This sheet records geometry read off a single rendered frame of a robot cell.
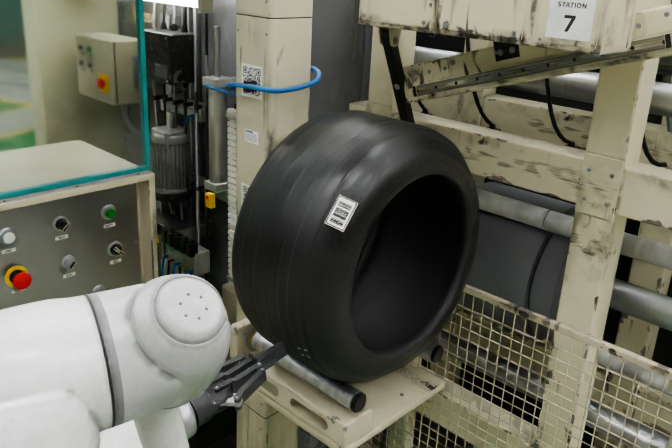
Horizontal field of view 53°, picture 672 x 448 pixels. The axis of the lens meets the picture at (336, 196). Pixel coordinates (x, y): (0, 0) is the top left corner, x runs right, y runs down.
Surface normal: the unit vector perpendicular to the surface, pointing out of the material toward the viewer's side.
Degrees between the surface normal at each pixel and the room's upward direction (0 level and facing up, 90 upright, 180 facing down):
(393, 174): 80
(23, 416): 61
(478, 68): 90
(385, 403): 0
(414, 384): 0
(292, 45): 90
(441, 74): 90
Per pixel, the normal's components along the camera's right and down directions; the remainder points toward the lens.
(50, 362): 0.45, -0.32
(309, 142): -0.30, -0.72
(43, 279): 0.72, 0.26
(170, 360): 0.19, 0.50
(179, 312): 0.49, -0.52
